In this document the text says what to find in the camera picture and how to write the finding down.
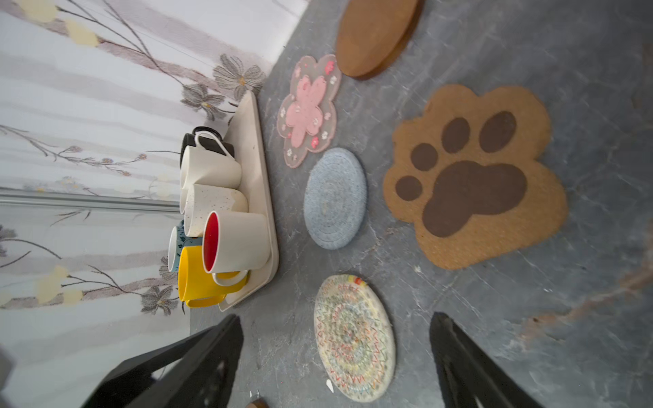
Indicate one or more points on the plain wooden round coaster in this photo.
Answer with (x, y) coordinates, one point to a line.
(373, 33)

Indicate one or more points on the brown paw cork coaster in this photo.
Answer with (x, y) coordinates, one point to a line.
(466, 174)

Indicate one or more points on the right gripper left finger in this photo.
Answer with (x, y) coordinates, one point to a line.
(198, 371)

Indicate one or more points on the blue patterned mug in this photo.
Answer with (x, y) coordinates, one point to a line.
(177, 242)

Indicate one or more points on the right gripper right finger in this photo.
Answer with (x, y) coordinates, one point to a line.
(468, 377)

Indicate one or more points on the speckled white mug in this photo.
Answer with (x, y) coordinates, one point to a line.
(198, 201)

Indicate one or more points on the plain white mug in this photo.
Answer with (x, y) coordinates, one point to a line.
(208, 168)

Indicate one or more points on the beige rectangular serving tray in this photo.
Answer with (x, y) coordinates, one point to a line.
(244, 133)

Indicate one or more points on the pink flower silicone coaster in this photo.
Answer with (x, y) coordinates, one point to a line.
(307, 119)

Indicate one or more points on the white mug red inside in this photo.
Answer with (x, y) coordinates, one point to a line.
(233, 244)

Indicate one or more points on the glossy brown round coaster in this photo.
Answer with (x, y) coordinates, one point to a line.
(258, 403)

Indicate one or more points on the yellow mug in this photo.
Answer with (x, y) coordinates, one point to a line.
(199, 289)

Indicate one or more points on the black mug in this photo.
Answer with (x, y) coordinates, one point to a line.
(208, 139)

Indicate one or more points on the multicolour woven round coaster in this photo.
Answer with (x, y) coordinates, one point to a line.
(354, 338)

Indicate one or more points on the light blue woven coaster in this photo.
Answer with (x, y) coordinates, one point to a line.
(335, 199)

